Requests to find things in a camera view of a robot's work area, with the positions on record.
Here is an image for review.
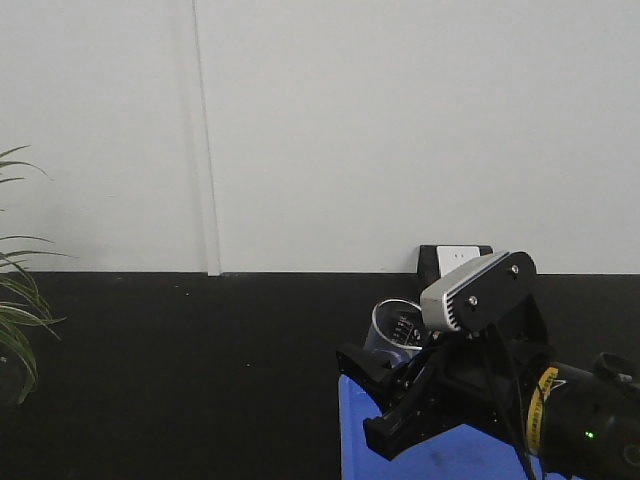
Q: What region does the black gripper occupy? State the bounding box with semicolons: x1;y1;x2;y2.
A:
336;295;555;459

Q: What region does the clear glass beaker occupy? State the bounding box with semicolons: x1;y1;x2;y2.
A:
363;298;431;367

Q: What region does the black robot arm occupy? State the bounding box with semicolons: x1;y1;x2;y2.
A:
336;300;639;479

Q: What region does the blue plastic tray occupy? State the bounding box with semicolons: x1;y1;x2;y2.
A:
338;372;586;480

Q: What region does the green potted plant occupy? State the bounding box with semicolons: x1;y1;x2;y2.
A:
0;145;76;405

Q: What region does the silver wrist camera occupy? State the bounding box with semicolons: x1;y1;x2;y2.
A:
420;251;537;333

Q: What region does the black camera cable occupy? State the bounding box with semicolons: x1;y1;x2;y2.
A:
479;324;544;480

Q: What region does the white wall power socket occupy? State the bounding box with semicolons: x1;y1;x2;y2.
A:
416;245;494;288

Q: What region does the white wall cable conduit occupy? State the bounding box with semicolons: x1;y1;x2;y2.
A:
190;0;223;277

